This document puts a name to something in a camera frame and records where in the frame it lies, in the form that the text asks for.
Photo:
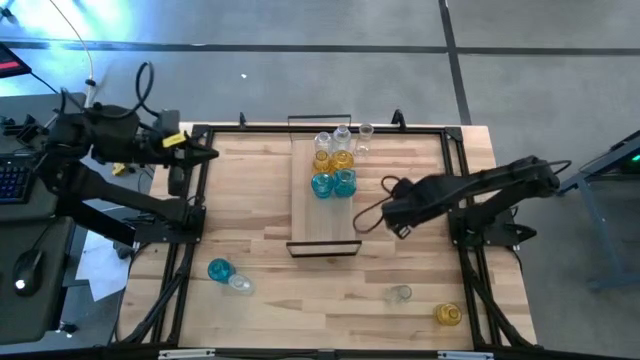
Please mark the tall clear glass vase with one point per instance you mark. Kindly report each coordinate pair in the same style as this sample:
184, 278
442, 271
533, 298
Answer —
366, 131

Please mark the small clear glass vase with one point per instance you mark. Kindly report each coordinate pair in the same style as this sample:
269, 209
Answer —
241, 284
399, 295

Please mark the black desk clamp stand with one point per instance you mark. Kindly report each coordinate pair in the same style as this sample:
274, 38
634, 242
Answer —
22, 131

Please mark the black desk foot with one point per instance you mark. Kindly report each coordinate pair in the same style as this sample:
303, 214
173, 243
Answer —
68, 328

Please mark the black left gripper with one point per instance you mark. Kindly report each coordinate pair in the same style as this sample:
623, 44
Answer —
155, 150

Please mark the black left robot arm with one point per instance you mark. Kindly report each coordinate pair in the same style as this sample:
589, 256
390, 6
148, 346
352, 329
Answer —
100, 190

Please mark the blue grey metal cart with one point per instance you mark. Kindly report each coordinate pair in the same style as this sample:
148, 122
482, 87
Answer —
625, 155

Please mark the clear ribbed glass jar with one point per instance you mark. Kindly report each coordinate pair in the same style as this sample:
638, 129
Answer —
322, 141

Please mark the white paper sheet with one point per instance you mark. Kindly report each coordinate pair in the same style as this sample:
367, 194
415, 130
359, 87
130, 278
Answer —
102, 272

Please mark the black device red display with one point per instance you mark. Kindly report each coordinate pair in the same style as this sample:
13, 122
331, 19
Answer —
10, 57

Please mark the black table clamp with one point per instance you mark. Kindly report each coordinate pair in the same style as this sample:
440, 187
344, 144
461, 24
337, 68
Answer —
242, 121
398, 119

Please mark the clear ribbed glass bottle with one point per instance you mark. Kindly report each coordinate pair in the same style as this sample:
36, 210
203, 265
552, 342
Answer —
342, 135

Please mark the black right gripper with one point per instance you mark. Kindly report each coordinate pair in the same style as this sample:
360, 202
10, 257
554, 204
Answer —
415, 200

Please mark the black desk beam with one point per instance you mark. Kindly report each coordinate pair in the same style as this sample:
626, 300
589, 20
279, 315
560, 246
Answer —
110, 231

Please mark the black computer mouse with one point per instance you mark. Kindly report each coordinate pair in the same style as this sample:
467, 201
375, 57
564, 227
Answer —
30, 267

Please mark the silver corner bracket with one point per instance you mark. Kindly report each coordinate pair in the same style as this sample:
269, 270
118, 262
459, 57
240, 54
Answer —
186, 354
465, 355

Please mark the teal embossed glass vase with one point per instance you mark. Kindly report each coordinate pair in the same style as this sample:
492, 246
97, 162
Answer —
322, 185
220, 270
345, 183

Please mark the black keyboard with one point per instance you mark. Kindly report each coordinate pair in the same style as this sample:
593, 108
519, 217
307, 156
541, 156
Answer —
17, 177

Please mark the dark grey desk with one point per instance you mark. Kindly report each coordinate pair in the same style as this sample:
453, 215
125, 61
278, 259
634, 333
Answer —
30, 100
45, 320

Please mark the black aluminium table frame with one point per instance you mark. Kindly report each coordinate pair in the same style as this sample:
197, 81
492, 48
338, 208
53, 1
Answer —
420, 130

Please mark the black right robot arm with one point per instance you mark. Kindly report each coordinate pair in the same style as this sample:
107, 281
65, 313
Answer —
500, 182

